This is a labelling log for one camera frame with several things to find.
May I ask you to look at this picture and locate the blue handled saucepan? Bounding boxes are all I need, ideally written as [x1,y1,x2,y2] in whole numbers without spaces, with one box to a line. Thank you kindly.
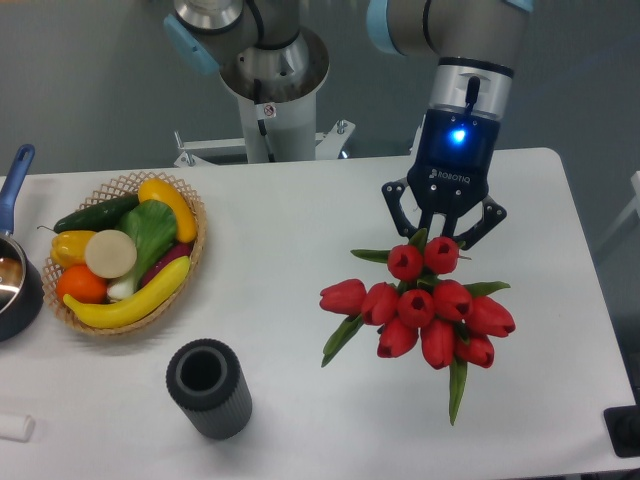
[1,144,44,342]

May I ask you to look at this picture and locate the white cylinder object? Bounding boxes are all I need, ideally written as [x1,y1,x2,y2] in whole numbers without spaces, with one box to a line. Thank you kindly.
[0,413,36,443]

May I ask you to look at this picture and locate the orange fruit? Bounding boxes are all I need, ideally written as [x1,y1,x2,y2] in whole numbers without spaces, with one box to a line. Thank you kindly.
[55,265,107,304]

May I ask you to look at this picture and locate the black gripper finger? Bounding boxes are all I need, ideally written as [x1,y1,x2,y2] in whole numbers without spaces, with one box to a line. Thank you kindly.
[381,178,418,237]
[457,196,507,250]

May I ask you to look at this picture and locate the green cucumber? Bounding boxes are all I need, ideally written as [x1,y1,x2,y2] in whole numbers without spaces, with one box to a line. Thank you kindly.
[38,194,139,234]

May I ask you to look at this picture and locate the yellow banana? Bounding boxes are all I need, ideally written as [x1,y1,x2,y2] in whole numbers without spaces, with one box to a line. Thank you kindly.
[63,256,191,329]

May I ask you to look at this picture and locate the woven wicker basket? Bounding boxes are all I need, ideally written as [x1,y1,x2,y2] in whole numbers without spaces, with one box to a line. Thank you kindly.
[42,172,207,335]

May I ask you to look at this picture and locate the white metal base frame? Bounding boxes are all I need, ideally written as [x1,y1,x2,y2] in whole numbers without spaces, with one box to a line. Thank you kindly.
[173,119,356,168]

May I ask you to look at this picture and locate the black device at edge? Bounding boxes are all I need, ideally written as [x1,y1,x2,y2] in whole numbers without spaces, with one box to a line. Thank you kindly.
[603,405,639,458]

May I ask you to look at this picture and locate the red tulip bouquet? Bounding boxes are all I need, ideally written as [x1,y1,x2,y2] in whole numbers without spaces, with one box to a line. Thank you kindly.
[319,229,516,423]

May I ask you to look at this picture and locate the purple eggplant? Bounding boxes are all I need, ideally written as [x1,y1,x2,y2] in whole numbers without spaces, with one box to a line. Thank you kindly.
[139,243,192,288]

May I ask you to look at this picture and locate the beige round disc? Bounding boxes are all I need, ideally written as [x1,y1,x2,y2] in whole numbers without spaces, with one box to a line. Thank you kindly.
[84,230,137,279]

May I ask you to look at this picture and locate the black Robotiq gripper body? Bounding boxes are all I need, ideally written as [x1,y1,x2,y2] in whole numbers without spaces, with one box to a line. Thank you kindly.
[407,109,500,236]

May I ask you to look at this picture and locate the dark grey ribbed vase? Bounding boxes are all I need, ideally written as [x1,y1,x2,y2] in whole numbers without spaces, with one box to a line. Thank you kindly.
[165,338,253,440]

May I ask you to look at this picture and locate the yellow bell pepper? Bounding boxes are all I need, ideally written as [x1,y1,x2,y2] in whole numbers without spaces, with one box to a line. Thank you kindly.
[50,230,96,269]

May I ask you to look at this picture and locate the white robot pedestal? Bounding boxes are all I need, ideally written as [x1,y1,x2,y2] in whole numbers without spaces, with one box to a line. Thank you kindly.
[237,93,316,164]

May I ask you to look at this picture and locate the green leafy cabbage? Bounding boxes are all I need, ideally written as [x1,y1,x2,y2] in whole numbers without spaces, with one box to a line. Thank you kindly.
[107,200,177,302]

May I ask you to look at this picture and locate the yellow squash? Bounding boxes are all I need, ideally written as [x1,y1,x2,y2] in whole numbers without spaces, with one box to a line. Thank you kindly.
[138,178,197,243]

